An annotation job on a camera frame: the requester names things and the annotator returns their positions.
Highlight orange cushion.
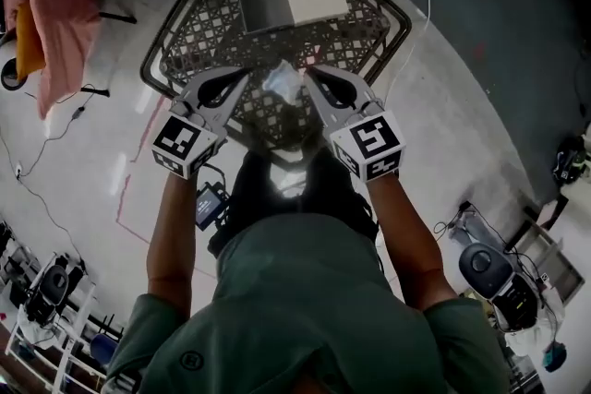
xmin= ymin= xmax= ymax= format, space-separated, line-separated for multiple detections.
xmin=15 ymin=3 xmax=47 ymax=79

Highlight thin black floor cable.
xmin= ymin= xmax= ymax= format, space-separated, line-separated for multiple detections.
xmin=0 ymin=96 xmax=89 ymax=255

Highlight wooden frame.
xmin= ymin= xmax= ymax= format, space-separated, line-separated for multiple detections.
xmin=505 ymin=207 xmax=586 ymax=305

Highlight pink cloth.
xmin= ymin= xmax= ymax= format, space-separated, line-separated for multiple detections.
xmin=0 ymin=0 xmax=103 ymax=121

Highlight black stand base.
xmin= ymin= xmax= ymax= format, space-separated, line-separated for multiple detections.
xmin=80 ymin=11 xmax=138 ymax=99

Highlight person's left forearm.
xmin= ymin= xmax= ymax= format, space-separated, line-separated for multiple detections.
xmin=146 ymin=173 xmax=195 ymax=322

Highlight small black screen device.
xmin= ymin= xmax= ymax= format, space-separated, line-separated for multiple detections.
xmin=193 ymin=181 xmax=231 ymax=233

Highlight dark woven glass-top table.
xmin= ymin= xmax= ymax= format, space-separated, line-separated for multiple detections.
xmin=139 ymin=0 xmax=413 ymax=162

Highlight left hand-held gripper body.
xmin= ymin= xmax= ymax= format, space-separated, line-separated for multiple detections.
xmin=151 ymin=99 xmax=230 ymax=180

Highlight black padded device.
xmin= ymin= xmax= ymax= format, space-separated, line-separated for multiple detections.
xmin=25 ymin=262 xmax=87 ymax=328

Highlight black bag with green items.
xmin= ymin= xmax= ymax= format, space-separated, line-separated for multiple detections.
xmin=552 ymin=136 xmax=591 ymax=186

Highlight person's black trousers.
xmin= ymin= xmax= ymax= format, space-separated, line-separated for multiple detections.
xmin=207 ymin=147 xmax=382 ymax=255

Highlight person's green shirt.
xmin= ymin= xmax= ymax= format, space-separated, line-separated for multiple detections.
xmin=103 ymin=214 xmax=512 ymax=394

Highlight person's right forearm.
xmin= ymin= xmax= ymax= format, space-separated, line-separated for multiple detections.
xmin=364 ymin=168 xmax=458 ymax=313

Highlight clear plastic bag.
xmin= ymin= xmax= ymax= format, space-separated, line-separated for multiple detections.
xmin=262 ymin=59 xmax=305 ymax=105

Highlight dark grey round robot head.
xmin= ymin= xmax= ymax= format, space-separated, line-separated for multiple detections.
xmin=459 ymin=243 xmax=541 ymax=333

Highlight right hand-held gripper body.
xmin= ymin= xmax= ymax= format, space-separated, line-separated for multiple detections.
xmin=322 ymin=101 xmax=407 ymax=185

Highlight white round robot head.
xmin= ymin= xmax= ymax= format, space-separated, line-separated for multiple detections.
xmin=0 ymin=41 xmax=30 ymax=91

